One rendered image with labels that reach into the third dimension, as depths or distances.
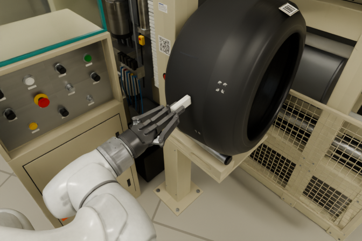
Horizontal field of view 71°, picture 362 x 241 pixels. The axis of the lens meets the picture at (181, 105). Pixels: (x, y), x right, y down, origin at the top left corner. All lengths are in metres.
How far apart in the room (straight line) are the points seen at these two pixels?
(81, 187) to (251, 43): 0.54
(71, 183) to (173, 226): 1.34
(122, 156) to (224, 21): 0.46
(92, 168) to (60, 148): 0.68
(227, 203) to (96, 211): 1.53
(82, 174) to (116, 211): 0.13
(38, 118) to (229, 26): 0.86
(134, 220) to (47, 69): 0.76
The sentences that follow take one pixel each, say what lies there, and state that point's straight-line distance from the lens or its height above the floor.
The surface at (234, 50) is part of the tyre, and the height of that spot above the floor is 1.40.
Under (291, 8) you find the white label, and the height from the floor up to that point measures 1.46.
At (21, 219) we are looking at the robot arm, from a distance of 0.99.
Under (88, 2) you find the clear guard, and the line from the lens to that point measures 1.09.
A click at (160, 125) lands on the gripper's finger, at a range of 0.69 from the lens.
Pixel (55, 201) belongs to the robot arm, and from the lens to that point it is 0.63.
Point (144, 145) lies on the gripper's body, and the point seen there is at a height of 1.22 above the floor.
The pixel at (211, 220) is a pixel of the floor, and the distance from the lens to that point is 1.91.
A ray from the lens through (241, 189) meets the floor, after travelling 2.06.
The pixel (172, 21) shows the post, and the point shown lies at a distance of 1.01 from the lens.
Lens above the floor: 1.73
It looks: 41 degrees down
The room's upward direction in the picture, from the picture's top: straight up
